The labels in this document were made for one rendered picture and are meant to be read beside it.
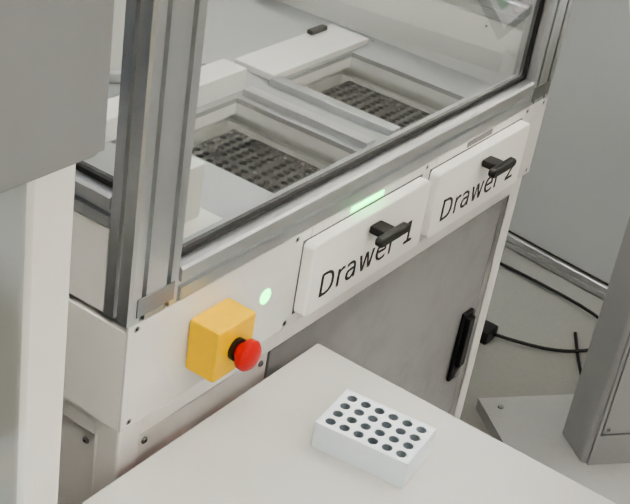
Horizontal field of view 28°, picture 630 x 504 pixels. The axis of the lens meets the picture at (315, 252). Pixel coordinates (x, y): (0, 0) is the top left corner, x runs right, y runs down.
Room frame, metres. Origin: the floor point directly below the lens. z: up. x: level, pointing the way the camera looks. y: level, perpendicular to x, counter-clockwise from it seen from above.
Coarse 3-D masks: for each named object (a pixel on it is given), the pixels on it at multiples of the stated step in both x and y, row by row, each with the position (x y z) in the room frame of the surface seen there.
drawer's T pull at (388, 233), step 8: (376, 224) 1.50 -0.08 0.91; (384, 224) 1.50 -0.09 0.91; (400, 224) 1.51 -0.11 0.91; (408, 224) 1.51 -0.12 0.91; (376, 232) 1.48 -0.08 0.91; (384, 232) 1.48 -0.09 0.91; (392, 232) 1.48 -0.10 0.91; (400, 232) 1.49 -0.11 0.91; (376, 240) 1.46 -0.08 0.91; (384, 240) 1.46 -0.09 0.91; (392, 240) 1.48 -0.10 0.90
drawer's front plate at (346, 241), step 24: (408, 192) 1.57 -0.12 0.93; (360, 216) 1.48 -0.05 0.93; (384, 216) 1.52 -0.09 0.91; (408, 216) 1.58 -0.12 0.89; (312, 240) 1.39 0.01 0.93; (336, 240) 1.42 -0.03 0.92; (360, 240) 1.48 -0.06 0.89; (312, 264) 1.38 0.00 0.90; (336, 264) 1.43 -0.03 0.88; (384, 264) 1.55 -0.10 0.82; (312, 288) 1.39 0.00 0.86; (336, 288) 1.44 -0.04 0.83
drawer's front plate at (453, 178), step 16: (512, 128) 1.86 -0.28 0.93; (528, 128) 1.89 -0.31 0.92; (480, 144) 1.78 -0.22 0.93; (496, 144) 1.79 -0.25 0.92; (512, 144) 1.85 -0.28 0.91; (464, 160) 1.71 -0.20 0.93; (480, 160) 1.76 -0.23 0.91; (432, 176) 1.65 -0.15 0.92; (448, 176) 1.67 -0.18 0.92; (464, 176) 1.72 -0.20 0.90; (480, 176) 1.77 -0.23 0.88; (512, 176) 1.88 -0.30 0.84; (432, 192) 1.65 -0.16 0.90; (448, 192) 1.68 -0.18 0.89; (464, 192) 1.73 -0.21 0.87; (480, 192) 1.78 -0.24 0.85; (496, 192) 1.83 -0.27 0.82; (432, 208) 1.65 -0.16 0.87; (448, 208) 1.69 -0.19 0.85; (464, 208) 1.74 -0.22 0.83; (432, 224) 1.65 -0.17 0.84; (448, 224) 1.70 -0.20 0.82
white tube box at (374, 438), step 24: (336, 408) 1.23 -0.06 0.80; (360, 408) 1.23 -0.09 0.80; (384, 408) 1.24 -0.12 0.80; (336, 432) 1.18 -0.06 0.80; (360, 432) 1.19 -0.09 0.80; (384, 432) 1.20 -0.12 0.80; (408, 432) 1.20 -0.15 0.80; (432, 432) 1.21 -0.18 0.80; (336, 456) 1.18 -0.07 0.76; (360, 456) 1.17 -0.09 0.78; (384, 456) 1.15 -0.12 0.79; (408, 456) 1.16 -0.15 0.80; (384, 480) 1.15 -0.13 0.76; (408, 480) 1.16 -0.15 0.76
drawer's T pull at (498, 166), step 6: (492, 156) 1.78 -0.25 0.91; (486, 162) 1.76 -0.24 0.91; (492, 162) 1.76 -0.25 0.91; (498, 162) 1.76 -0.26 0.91; (504, 162) 1.76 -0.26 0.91; (510, 162) 1.77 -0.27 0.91; (492, 168) 1.73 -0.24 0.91; (498, 168) 1.74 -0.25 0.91; (504, 168) 1.75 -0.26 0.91; (510, 168) 1.77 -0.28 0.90; (492, 174) 1.72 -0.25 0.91; (498, 174) 1.73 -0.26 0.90
